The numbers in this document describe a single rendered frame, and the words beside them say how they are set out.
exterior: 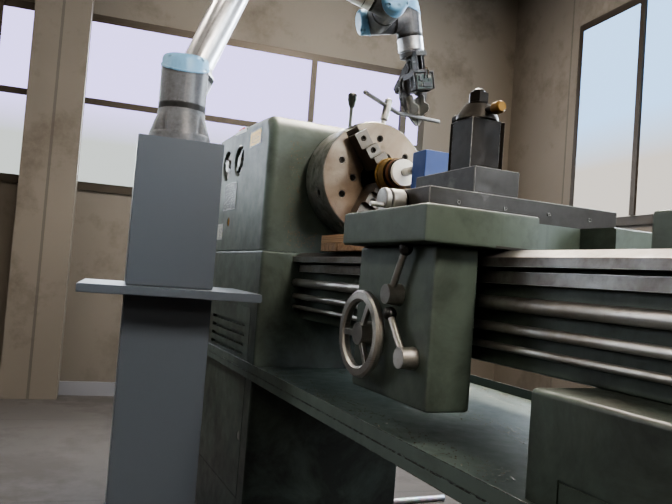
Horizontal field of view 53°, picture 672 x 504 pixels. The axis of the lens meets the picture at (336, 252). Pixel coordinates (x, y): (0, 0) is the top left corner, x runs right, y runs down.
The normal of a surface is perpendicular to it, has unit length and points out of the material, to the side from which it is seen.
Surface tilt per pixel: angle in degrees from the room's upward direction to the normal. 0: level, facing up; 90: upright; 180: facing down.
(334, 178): 90
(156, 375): 90
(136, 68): 90
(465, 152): 90
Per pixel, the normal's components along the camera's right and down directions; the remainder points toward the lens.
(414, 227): -0.91, -0.08
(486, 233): 0.40, 0.00
